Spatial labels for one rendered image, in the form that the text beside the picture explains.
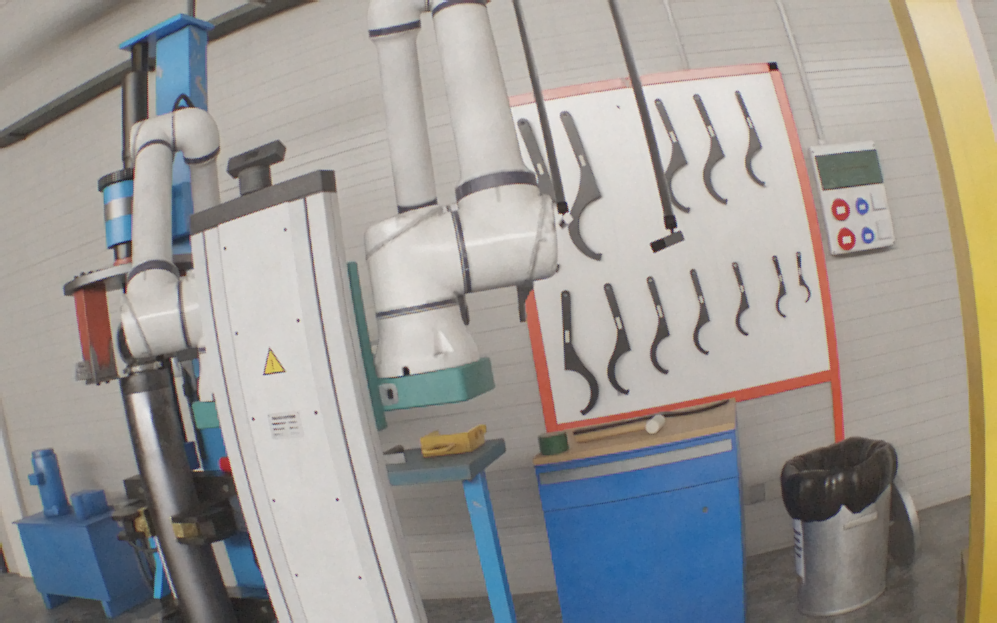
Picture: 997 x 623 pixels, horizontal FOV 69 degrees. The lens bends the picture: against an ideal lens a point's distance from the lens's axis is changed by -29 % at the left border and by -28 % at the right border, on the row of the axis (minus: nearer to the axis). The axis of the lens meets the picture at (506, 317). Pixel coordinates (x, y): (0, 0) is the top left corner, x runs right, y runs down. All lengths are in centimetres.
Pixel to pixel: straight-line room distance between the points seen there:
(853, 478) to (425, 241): 208
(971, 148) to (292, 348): 154
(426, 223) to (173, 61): 202
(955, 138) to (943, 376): 269
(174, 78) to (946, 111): 276
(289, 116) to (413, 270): 333
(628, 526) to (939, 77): 210
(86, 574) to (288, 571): 367
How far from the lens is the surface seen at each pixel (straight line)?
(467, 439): 297
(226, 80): 528
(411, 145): 204
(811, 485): 342
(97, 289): 297
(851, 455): 377
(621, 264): 442
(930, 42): 211
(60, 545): 555
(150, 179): 228
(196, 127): 241
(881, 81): 461
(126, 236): 303
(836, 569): 354
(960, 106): 209
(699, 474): 332
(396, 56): 200
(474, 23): 193
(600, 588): 348
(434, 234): 175
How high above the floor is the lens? 151
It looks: 2 degrees down
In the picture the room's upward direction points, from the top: 10 degrees counter-clockwise
